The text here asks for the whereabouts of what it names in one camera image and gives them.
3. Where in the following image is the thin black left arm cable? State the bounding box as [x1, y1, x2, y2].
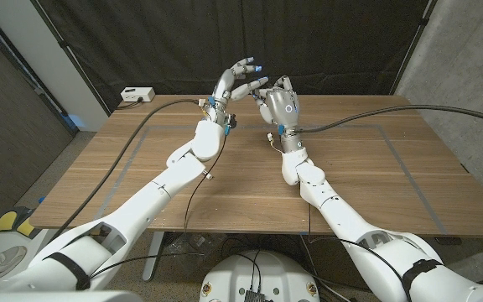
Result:
[88, 133, 228, 280]

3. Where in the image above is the grey tape outline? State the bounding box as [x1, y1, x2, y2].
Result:
[91, 123, 450, 236]

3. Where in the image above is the white power outlet box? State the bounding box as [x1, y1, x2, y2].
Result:
[120, 86, 156, 103]

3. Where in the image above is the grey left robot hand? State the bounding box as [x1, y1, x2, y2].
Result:
[201, 56, 270, 135]

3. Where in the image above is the white table leg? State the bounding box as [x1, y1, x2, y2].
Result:
[142, 232, 166, 282]

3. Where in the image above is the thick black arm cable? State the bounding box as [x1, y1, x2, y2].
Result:
[50, 98, 203, 242]
[298, 103, 483, 286]

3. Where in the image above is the clear plastic bag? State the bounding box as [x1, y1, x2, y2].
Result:
[165, 232, 221, 273]

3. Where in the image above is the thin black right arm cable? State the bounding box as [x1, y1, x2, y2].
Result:
[306, 204, 413, 302]

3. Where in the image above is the black backdrop curtain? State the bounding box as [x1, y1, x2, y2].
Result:
[29, 0, 438, 112]

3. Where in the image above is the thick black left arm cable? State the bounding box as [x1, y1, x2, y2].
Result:
[50, 98, 203, 242]

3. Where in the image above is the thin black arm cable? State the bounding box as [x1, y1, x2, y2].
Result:
[88, 133, 228, 280]
[306, 204, 413, 302]

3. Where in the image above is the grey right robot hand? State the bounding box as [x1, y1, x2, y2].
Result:
[252, 75, 305, 153]

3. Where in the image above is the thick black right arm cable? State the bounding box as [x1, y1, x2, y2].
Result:
[298, 103, 483, 286]

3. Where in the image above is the white robot torso base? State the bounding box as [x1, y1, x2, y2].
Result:
[198, 250, 321, 302]

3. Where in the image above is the black device on torso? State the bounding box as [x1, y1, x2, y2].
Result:
[243, 289, 267, 302]

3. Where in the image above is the yellow and black foot pedal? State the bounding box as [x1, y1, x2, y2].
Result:
[0, 206, 41, 240]

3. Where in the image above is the black backdrop stand pole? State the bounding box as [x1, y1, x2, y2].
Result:
[390, 0, 439, 96]
[29, 0, 112, 117]

